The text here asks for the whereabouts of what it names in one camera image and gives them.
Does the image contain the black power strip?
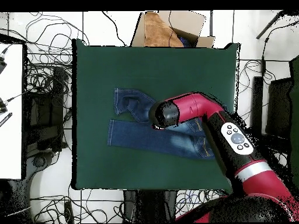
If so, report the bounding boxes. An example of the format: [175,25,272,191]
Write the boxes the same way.
[63,201,75,224]

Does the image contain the black label strip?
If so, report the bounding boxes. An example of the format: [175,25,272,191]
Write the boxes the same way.
[0,112,13,128]

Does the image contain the black and blue cable tangle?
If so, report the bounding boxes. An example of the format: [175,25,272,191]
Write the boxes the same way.
[175,188,228,218]

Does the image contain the black connector with cable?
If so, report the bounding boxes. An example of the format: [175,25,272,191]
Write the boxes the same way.
[0,45,11,74]

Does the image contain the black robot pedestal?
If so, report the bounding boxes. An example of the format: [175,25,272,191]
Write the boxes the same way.
[123,189,178,223]

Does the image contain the green covered side table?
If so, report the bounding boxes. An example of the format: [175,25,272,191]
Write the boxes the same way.
[288,54,299,190]

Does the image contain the cardboard box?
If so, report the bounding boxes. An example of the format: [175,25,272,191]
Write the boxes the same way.
[130,10,216,48]

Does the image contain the black slanted rod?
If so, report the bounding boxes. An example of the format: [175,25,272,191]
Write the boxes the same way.
[255,10,286,40]

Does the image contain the dark green table cloth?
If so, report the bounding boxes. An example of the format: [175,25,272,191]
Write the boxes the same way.
[71,38,241,191]

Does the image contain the single black cable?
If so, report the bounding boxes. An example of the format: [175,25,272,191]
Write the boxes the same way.
[101,10,128,47]

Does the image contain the brown cloth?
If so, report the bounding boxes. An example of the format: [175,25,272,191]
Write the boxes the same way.
[144,11,185,48]

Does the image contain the blue denim jeans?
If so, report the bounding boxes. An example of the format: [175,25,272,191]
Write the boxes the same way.
[107,87,217,160]

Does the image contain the white table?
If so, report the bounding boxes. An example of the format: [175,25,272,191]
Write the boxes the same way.
[0,43,24,180]

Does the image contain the thin black cable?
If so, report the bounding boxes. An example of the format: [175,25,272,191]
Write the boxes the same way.
[168,10,176,46]

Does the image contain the black device with cable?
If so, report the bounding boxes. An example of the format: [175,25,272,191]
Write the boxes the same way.
[0,92,26,115]

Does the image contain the dark blue fabric item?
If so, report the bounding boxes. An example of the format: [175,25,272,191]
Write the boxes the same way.
[178,34,193,48]

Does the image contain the black office chair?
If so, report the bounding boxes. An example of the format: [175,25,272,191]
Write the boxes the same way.
[249,76,294,169]
[24,66,68,171]

